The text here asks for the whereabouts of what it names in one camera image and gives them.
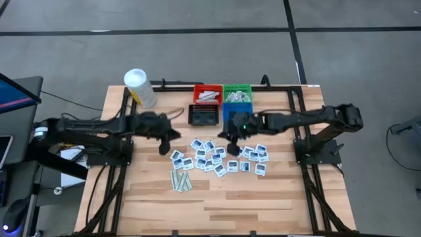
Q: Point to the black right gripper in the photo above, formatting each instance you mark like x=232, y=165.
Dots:
x=243, y=123

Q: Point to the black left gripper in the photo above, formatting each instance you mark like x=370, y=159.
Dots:
x=154, y=125

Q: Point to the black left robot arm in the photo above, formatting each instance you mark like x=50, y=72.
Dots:
x=92, y=126

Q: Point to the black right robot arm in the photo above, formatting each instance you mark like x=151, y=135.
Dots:
x=302, y=116

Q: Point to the black plastic basket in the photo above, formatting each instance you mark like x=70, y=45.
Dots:
x=203, y=116

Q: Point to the blue plastic basket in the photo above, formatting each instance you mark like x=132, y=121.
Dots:
x=241, y=107

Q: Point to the green plastic basket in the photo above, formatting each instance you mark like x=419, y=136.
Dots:
x=237, y=88

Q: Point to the red plastic basket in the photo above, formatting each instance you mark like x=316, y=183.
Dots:
x=208, y=88

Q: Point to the white wipes canister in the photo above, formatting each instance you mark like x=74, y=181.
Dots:
x=139, y=85

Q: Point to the white paper sheet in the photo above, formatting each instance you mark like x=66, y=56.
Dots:
x=70, y=179

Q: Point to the black support beam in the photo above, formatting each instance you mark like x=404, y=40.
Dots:
x=59, y=164

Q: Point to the white tape roll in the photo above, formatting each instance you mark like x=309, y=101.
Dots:
x=58, y=187

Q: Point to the grey workstation cart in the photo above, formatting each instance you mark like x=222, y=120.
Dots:
x=19, y=131

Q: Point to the black computer monitor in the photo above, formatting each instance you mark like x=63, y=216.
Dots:
x=13, y=95

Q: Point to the grey metal stand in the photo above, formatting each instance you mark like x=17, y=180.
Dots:
x=408, y=126

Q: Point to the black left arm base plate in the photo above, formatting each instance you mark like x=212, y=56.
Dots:
x=98, y=161

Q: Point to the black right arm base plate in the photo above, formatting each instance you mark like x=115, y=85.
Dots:
x=329, y=154

